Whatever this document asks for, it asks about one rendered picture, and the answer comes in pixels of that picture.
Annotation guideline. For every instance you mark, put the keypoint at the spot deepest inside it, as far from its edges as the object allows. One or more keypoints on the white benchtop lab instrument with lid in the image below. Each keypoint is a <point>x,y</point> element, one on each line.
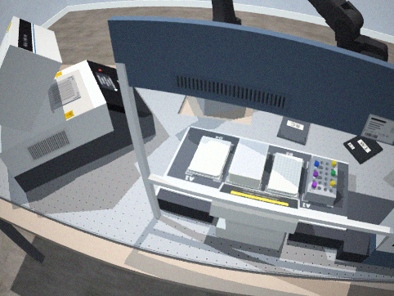
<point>65,119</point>

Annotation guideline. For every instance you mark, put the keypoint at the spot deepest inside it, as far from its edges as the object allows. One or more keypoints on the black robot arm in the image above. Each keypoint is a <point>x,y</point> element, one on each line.
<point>340,15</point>

